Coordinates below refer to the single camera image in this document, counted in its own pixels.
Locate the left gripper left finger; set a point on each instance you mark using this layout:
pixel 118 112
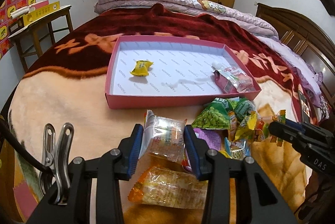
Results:
pixel 118 164

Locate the wooden side table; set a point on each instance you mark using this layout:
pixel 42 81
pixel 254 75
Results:
pixel 38 31

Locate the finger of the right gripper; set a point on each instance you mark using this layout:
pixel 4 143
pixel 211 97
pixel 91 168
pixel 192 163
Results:
pixel 296 126
pixel 293 137

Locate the smartphone on bed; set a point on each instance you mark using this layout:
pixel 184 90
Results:
pixel 305 112

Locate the green peas snack bag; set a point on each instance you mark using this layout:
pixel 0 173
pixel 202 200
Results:
pixel 215 116

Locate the metal spring clip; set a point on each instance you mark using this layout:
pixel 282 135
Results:
pixel 55 157

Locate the yellow cartoon jelly cup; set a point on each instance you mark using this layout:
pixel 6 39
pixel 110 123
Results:
pixel 245 128

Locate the purple rectangular candy tin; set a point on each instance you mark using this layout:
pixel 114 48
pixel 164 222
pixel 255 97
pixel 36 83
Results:
pixel 213 140

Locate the orange-ended cracker packet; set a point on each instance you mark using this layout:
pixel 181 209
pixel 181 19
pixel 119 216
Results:
pixel 164 187

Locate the wooden headboard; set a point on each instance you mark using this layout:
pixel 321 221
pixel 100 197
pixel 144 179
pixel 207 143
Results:
pixel 305 38

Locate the pink shallow cardboard tray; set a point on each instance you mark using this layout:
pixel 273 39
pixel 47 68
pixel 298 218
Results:
pixel 181 74

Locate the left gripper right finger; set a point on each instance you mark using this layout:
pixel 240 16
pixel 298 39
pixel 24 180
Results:
pixel 211 166

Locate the clear jelly snack packet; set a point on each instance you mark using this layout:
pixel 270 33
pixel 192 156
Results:
pixel 163 138

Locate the folded pink quilt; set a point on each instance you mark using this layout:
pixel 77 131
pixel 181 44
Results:
pixel 254 25

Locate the pink drink pouch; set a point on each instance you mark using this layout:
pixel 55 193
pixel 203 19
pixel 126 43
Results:
pixel 231 79

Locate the yellow candy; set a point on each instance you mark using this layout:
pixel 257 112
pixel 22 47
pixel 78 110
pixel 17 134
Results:
pixel 141 68

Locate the yellow flat box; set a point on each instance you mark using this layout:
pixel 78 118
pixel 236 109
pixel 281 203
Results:
pixel 38 13

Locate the orange green small snack packet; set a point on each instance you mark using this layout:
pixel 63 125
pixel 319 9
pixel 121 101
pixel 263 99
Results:
pixel 264 128

